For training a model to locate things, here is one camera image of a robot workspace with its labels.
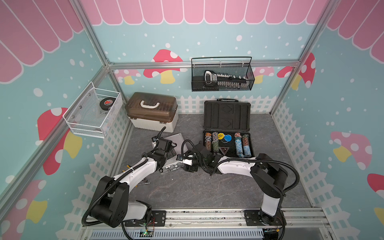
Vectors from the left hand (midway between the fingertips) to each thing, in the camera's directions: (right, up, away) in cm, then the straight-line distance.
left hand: (166, 154), depth 90 cm
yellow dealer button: (+35, +10, +12) cm, 39 cm away
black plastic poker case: (+40, +19, +15) cm, 47 cm away
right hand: (+11, -2, -3) cm, 12 cm away
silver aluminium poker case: (+4, -5, -3) cm, 8 cm away
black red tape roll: (-30, +29, -11) cm, 43 cm away
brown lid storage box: (-9, +27, +3) cm, 28 cm away
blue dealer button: (+40, +9, +12) cm, 43 cm away
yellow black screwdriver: (-12, -15, -5) cm, 20 cm away
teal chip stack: (+46, +6, +6) cm, 47 cm away
